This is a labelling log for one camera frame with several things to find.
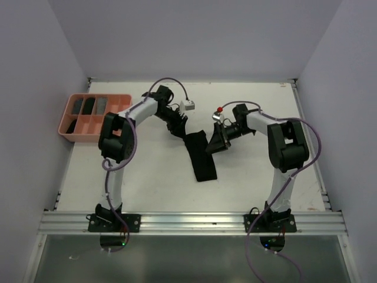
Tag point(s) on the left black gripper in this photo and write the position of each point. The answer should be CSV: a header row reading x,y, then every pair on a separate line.
x,y
178,125

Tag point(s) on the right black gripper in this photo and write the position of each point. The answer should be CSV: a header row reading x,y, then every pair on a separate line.
x,y
218,142

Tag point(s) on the grey striped underwear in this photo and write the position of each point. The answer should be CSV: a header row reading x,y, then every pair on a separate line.
x,y
77,106
101,105

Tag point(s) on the pink divided organizer tray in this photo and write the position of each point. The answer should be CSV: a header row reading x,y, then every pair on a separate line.
x,y
88,127

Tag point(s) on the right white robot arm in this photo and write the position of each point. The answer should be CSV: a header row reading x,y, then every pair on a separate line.
x,y
286,144

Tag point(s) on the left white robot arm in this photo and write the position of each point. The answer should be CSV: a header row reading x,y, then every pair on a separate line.
x,y
118,143

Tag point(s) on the grey striped rolled underwear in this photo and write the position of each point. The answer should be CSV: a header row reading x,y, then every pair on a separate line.
x,y
77,106

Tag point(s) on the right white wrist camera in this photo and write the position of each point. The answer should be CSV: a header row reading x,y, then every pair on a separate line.
x,y
218,116

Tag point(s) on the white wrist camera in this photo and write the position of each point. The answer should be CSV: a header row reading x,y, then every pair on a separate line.
x,y
218,116
186,105

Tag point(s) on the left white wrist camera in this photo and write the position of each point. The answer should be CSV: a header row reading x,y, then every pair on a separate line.
x,y
186,105

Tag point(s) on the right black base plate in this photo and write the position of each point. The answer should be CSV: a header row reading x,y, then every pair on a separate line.
x,y
275,222

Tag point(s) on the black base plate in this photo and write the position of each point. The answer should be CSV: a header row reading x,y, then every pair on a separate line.
x,y
115,222
275,222

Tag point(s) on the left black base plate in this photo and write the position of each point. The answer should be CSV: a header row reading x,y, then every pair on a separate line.
x,y
115,222

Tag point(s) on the aluminium mounting rail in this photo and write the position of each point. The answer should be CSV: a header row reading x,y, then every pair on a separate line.
x,y
219,224

